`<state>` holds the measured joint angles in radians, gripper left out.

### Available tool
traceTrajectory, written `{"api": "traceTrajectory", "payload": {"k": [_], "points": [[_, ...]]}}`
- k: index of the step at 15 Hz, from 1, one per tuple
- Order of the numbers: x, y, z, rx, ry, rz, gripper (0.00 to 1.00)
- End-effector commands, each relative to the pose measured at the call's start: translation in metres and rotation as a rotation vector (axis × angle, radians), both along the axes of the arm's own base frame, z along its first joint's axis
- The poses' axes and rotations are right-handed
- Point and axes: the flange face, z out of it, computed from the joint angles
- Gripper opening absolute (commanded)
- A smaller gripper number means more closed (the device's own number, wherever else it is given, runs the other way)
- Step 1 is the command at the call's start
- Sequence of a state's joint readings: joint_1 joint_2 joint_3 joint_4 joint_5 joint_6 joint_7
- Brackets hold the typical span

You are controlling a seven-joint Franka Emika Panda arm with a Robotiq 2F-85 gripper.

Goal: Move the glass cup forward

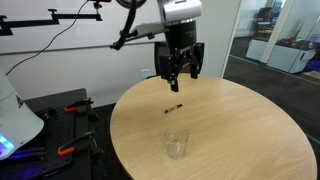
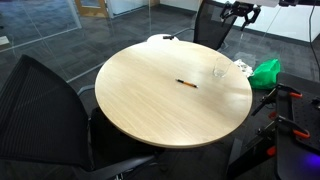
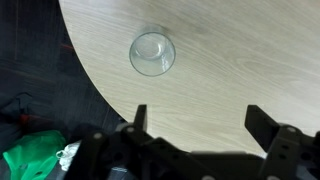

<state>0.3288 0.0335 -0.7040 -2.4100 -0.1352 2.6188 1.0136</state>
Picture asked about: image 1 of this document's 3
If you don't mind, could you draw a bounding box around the thin black boom cable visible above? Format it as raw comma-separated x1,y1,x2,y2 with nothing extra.
5,1,89,76

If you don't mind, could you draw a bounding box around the black camera boom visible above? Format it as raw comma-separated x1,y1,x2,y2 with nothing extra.
0,0,113,37

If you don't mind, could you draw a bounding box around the black clamp orange handle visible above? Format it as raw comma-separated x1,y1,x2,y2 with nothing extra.
63,97,100,123
57,130,105,161

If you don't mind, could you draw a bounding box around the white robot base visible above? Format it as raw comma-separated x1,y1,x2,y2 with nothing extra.
0,66,45,162

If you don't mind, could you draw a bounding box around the clear glass cup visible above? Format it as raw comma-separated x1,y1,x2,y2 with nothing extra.
164,128,190,161

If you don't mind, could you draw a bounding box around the black breadboard robot table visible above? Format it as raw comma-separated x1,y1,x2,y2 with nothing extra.
19,88,108,180

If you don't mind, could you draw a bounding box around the thick black wrist cable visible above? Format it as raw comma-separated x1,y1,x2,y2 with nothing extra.
110,0,149,52

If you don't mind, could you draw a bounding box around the white low cabinet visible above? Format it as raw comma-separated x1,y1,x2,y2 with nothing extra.
266,43,317,74
245,39,268,63

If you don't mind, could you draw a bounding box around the black mesh-back office chair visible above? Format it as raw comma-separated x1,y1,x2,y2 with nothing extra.
146,41,201,79

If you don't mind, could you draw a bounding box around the grey wrist camera bar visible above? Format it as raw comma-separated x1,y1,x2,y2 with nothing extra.
131,22,169,41

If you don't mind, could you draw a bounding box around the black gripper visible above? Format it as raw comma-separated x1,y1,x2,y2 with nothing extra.
158,19,205,93

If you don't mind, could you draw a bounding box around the white wall socket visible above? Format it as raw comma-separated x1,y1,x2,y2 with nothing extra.
140,68,152,80

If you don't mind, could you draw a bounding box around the orange black pen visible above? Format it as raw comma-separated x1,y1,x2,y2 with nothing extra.
163,102,185,115

